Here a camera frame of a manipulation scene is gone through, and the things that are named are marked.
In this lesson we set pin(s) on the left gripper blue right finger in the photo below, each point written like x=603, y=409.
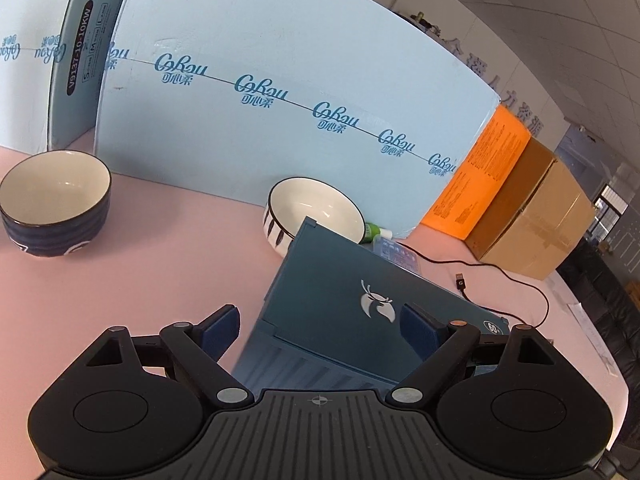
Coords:
x=444, y=349

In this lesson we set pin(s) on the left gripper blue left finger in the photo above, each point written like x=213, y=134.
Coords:
x=194, y=350

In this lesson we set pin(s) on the dark teal container box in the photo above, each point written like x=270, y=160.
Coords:
x=330, y=319

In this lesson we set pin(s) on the clear plastic blister pack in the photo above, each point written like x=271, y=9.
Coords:
x=397, y=254

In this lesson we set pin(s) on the green white small bottle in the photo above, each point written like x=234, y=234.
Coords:
x=371, y=231

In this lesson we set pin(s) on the brown cardboard box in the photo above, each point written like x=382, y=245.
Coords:
x=536, y=219

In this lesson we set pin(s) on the white striped ceramic bowl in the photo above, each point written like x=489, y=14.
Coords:
x=292, y=200

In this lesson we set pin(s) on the dark blue ceramic bowl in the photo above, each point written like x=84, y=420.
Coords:
x=54, y=203

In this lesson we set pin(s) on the orange printed box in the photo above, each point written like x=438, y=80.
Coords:
x=479, y=178

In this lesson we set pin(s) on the large light blue carton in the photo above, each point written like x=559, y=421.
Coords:
x=228, y=97

